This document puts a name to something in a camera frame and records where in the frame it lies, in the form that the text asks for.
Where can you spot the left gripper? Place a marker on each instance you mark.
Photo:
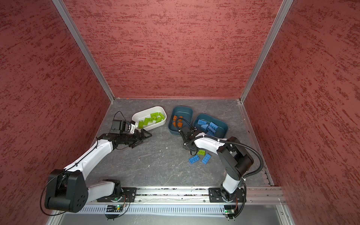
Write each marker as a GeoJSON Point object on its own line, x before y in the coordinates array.
{"type": "Point", "coordinates": [138, 138]}

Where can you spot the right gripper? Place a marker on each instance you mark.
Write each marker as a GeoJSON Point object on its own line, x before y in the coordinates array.
{"type": "Point", "coordinates": [185, 146]}

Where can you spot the blue studded lego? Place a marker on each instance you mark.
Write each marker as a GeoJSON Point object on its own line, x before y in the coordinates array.
{"type": "Point", "coordinates": [210, 130]}

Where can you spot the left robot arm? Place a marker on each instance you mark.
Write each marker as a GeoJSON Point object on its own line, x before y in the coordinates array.
{"type": "Point", "coordinates": [66, 189]}

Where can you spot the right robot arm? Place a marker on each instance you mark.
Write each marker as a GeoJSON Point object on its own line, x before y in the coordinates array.
{"type": "Point", "coordinates": [233, 155]}

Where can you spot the white container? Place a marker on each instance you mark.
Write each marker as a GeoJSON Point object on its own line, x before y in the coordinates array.
{"type": "Point", "coordinates": [147, 114]}

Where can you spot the right teal container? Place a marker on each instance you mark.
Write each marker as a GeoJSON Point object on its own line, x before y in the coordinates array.
{"type": "Point", "coordinates": [222, 127]}

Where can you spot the teal container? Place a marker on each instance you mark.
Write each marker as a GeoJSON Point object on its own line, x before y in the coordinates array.
{"type": "Point", "coordinates": [184, 111]}
{"type": "Point", "coordinates": [222, 127]}

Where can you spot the middle teal container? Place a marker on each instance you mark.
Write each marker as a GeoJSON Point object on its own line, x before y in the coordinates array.
{"type": "Point", "coordinates": [184, 111]}

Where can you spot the left circuit board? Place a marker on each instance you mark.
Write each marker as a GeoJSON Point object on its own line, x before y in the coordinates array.
{"type": "Point", "coordinates": [113, 209]}

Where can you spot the circuit board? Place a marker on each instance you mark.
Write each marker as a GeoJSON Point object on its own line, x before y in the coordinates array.
{"type": "Point", "coordinates": [230, 209]}
{"type": "Point", "coordinates": [113, 209]}

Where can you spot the right circuit board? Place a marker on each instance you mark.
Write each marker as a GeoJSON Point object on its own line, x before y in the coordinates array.
{"type": "Point", "coordinates": [230, 209]}

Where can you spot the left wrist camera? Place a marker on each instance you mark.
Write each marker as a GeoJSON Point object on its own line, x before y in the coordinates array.
{"type": "Point", "coordinates": [132, 125]}

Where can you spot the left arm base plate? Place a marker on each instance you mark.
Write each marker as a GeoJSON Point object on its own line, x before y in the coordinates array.
{"type": "Point", "coordinates": [124, 194]}

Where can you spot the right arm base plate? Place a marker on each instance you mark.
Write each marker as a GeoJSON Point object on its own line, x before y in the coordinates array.
{"type": "Point", "coordinates": [220, 195]}

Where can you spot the aluminium rail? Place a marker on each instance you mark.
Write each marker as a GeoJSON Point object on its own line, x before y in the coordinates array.
{"type": "Point", "coordinates": [149, 195]}

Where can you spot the left frame post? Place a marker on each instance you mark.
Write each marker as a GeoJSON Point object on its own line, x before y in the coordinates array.
{"type": "Point", "coordinates": [65, 15]}

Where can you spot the frame post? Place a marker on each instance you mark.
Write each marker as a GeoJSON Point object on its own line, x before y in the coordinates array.
{"type": "Point", "coordinates": [279, 19]}
{"type": "Point", "coordinates": [65, 15]}

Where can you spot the right frame post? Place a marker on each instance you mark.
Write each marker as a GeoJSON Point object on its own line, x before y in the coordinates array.
{"type": "Point", "coordinates": [279, 19]}

